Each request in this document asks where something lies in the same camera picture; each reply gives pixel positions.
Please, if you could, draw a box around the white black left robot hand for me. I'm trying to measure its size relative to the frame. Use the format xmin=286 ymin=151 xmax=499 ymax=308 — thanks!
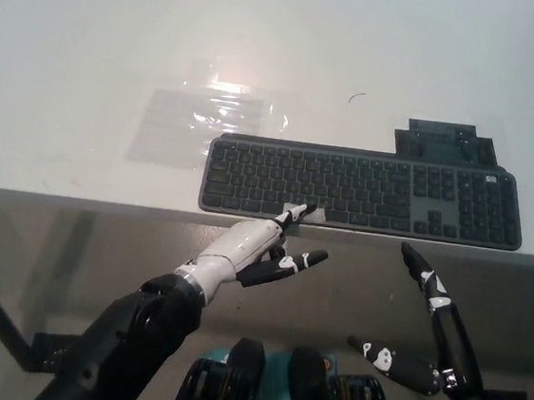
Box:
xmin=172 ymin=190 xmax=335 ymax=319

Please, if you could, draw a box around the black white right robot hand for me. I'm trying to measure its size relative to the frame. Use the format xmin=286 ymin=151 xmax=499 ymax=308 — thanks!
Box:
xmin=339 ymin=236 xmax=515 ymax=400

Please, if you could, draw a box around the dark grey wireless keyboard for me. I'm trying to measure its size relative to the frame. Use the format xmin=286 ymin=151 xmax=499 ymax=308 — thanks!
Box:
xmin=194 ymin=128 xmax=532 ymax=254

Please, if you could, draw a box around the clear plastic keyboard cover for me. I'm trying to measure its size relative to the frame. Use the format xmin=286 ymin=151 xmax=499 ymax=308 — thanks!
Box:
xmin=124 ymin=85 xmax=265 ymax=179

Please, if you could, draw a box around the clear glossy plastic film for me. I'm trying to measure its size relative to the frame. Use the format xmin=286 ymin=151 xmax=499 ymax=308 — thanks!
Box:
xmin=178 ymin=55 xmax=309 ymax=143

